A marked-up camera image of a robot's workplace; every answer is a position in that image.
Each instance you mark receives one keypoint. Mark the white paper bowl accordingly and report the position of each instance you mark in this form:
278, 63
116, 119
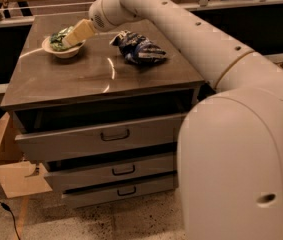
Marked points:
69, 53

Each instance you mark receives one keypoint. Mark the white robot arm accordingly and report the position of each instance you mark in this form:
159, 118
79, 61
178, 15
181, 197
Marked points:
230, 145

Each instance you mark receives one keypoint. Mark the middle grey drawer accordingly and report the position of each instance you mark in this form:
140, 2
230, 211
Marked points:
87, 176

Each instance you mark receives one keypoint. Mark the grey drawer cabinet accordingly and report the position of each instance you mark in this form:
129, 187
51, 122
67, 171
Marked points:
96, 87

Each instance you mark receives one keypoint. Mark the bottom grey drawer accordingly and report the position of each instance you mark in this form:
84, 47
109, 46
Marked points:
122, 191

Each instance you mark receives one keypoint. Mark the blue chip bag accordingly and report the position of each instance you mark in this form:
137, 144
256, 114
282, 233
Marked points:
137, 48

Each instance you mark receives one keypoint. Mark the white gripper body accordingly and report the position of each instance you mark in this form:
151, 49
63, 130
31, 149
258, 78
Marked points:
96, 16

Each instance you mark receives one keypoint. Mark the grey drawer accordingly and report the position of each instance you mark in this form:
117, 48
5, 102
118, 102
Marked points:
100, 139
122, 191
87, 176

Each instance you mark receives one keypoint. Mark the brown cardboard box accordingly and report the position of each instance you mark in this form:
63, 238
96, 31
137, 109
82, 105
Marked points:
18, 177

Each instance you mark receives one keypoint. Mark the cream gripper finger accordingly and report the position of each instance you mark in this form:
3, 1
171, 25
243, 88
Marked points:
83, 30

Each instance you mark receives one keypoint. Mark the top grey drawer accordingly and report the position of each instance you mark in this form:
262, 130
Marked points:
100, 139

